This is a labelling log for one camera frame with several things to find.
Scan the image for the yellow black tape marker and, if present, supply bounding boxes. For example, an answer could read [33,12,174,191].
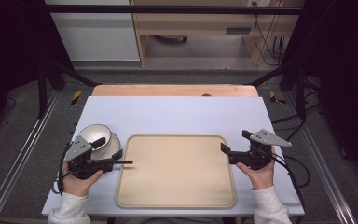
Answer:
[70,90,84,107]
[268,91,287,105]

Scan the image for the right hand-held gripper black cable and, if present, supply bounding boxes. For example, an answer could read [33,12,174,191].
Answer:
[271,153,311,218]

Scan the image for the wooden table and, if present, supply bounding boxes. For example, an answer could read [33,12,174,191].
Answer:
[91,84,259,98]

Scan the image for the wooden desk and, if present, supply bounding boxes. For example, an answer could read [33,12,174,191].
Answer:
[130,0,306,67]

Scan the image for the hand-held gripper black cable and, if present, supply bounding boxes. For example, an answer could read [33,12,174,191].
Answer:
[271,153,311,218]
[51,146,73,198]

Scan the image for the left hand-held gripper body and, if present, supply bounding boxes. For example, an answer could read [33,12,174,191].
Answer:
[64,135,119,180]

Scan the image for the black curtain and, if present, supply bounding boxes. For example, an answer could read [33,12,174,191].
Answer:
[0,0,74,141]
[281,0,358,190]

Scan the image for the hanging black cables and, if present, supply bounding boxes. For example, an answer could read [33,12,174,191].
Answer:
[252,1,286,67]

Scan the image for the person's right hand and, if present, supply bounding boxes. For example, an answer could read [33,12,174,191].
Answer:
[236,147,276,190]

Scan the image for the black metal stand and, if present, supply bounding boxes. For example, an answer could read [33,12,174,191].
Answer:
[36,59,100,119]
[247,61,310,122]

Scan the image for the beige tray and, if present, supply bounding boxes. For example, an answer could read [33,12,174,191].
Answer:
[115,133,237,209]

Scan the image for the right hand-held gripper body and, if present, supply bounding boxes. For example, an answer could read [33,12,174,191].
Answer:
[228,129,293,171]

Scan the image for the person's left hand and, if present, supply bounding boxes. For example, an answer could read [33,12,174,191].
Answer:
[62,163,104,198]

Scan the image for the white bowl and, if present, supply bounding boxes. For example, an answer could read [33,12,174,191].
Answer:
[78,123,112,152]

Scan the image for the aluminium floor rail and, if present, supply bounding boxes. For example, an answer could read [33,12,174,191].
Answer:
[0,90,61,224]
[282,91,358,224]

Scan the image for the black metal frame bar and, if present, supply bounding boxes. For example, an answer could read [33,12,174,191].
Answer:
[42,4,306,16]

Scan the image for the left hand-held gripper black cable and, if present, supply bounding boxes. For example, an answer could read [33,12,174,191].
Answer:
[51,146,73,198]

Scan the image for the white cabinet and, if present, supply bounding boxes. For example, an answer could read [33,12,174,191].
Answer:
[44,0,141,62]

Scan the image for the black floor cable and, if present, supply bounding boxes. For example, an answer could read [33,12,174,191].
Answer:
[271,90,324,142]

